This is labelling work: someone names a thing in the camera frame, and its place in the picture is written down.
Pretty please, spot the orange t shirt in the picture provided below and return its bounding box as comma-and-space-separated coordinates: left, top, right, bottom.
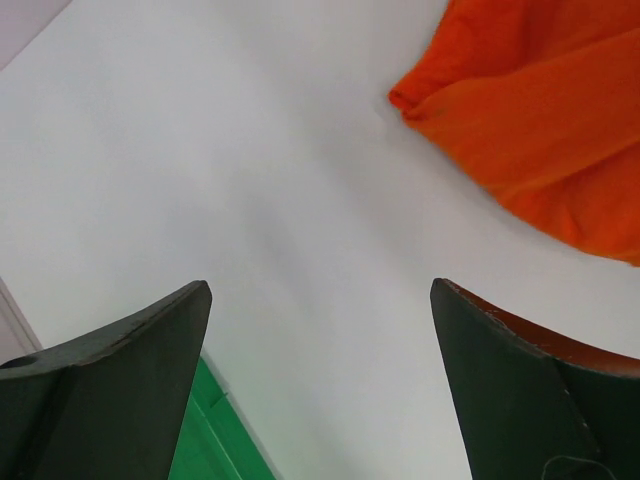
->
388, 1, 639, 265

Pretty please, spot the green plastic tray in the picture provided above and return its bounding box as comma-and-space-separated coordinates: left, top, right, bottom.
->
169, 359, 276, 480

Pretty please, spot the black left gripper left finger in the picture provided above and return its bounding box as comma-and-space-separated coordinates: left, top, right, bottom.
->
1, 280, 212, 480

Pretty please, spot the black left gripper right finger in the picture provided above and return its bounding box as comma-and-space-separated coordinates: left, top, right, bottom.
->
430, 278, 639, 480

